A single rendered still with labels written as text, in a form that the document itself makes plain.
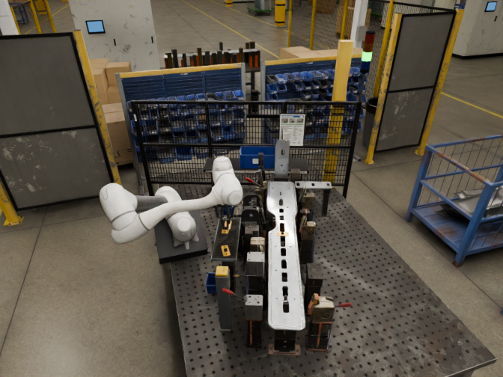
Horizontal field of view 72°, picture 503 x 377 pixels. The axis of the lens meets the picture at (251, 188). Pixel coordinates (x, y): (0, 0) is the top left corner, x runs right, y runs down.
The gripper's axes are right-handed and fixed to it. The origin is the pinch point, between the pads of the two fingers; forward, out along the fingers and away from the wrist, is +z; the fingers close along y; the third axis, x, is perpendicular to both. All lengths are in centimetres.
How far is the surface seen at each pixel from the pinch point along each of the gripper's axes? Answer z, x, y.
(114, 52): 39, 619, -365
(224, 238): 9.8, -1.6, -1.1
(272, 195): 26, 69, 22
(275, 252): 25.8, 6.8, 28.4
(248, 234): 16.6, 11.1, 11.2
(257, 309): 23, -38, 22
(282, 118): -15, 126, 26
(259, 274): 24.8, -13.0, 20.6
